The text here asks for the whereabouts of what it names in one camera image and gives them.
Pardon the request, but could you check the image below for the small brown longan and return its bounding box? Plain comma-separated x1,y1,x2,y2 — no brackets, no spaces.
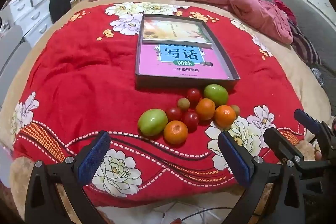
177,98,190,111
231,105,240,117

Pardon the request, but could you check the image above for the orange mandarin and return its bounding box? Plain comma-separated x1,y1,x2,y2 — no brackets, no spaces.
163,121,189,144
214,105,236,128
195,98,216,121

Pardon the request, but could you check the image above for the cherry tomato front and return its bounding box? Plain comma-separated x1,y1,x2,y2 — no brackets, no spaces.
183,111,199,132

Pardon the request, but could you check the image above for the cherry tomato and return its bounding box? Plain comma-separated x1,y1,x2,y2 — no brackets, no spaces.
186,88,202,107
183,111,199,132
166,107,183,122

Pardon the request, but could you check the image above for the green fruit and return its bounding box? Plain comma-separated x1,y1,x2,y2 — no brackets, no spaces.
137,109,168,136
203,84,229,106

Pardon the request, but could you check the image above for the cherry tomato top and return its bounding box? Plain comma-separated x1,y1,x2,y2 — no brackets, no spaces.
186,88,202,107

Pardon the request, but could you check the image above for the red floral blanket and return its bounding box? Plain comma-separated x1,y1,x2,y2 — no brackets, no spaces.
11,4,305,207

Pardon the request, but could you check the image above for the striped pillow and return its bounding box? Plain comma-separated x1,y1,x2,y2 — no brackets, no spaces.
288,19,322,65

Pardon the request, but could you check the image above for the grey headboard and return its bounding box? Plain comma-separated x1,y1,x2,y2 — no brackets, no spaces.
266,0,335,113

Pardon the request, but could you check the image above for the dark red pillow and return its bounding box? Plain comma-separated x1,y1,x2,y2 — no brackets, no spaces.
272,0,297,25

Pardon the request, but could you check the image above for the grey shallow box tray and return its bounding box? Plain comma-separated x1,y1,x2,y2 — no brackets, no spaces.
135,14,240,89

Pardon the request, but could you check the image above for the pink Chinese workbook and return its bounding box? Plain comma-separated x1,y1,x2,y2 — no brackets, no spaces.
138,44,230,80

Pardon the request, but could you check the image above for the sunflower cover book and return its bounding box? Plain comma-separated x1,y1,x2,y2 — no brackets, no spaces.
141,17,213,48

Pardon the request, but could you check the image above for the white drawer cabinet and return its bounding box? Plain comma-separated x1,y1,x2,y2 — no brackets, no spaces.
9,0,52,48

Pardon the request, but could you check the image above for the black bag on floor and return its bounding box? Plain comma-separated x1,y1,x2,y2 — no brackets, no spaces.
49,0,71,23

